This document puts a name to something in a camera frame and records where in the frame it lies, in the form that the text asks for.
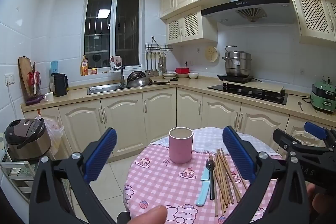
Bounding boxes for pink cup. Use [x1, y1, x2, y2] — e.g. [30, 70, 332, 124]
[169, 127, 194, 164]

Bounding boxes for steel faucet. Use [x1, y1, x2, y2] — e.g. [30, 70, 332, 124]
[119, 65, 126, 88]

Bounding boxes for orange bottle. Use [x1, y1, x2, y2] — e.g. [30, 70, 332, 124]
[81, 55, 89, 76]

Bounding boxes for light blue sheathed knife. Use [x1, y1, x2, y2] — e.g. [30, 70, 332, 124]
[196, 167, 211, 207]

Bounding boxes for hanging steel skimmer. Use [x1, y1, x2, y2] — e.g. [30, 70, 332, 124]
[158, 52, 167, 74]

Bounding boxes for steel colander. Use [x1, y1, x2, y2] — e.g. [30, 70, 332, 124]
[127, 71, 145, 84]

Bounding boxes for steel wok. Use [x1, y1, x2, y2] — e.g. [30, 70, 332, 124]
[127, 77, 171, 88]

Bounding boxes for pile of wooden chopsticks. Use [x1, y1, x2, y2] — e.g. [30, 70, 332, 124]
[208, 148, 248, 217]

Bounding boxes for white storage rack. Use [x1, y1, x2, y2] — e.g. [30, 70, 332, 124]
[0, 158, 38, 203]

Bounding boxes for cream base cabinets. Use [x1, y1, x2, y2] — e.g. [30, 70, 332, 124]
[22, 88, 336, 161]

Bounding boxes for green electric cooker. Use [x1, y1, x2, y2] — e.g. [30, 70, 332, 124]
[310, 79, 336, 112]

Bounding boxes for person's right hand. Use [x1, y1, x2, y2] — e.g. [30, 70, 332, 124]
[307, 183, 336, 216]

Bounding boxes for steel steamer pot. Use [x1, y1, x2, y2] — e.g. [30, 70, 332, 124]
[222, 46, 253, 77]

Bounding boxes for black induction cooker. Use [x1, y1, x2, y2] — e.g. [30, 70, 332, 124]
[217, 74, 254, 83]

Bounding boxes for wire utensil rack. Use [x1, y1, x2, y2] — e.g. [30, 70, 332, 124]
[145, 36, 173, 52]

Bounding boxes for black range hood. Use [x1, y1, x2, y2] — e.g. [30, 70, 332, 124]
[201, 0, 297, 26]

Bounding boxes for brown rice cooker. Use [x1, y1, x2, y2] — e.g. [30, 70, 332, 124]
[4, 118, 52, 161]

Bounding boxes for cream lattice door cabinet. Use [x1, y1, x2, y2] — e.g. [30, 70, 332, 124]
[166, 6, 218, 46]
[289, 0, 336, 43]

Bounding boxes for wooden cutting board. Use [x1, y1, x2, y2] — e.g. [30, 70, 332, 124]
[18, 56, 34, 99]

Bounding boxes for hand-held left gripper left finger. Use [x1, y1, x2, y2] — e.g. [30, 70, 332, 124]
[29, 127, 132, 224]

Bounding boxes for pink checked tablecloth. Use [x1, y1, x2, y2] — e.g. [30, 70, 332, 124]
[123, 127, 284, 224]

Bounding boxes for beige kitchen countertop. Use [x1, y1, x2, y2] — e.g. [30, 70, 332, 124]
[21, 76, 336, 125]

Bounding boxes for person's left hand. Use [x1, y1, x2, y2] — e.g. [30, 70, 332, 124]
[123, 205, 168, 224]

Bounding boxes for clear plastic bag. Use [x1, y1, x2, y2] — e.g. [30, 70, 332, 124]
[35, 115, 65, 157]

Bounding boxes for black kettle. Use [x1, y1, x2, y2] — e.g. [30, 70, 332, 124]
[54, 73, 69, 97]

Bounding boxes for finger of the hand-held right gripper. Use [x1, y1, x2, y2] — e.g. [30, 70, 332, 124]
[304, 121, 336, 147]
[272, 128, 332, 154]

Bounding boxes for purple knife rack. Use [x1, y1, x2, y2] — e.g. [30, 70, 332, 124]
[25, 70, 44, 106]

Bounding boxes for black gas stove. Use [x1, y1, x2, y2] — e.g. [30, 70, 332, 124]
[207, 84, 288, 105]

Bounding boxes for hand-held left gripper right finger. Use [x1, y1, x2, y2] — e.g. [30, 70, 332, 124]
[222, 126, 309, 224]

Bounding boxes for round cream trivet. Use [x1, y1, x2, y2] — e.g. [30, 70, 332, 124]
[205, 46, 219, 62]

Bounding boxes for steel sink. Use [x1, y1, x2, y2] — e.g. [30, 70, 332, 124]
[87, 84, 126, 95]

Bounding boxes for metal spoon black handle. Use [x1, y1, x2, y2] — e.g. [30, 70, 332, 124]
[205, 159, 216, 201]

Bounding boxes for white framed window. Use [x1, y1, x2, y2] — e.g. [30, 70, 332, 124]
[84, 0, 143, 70]

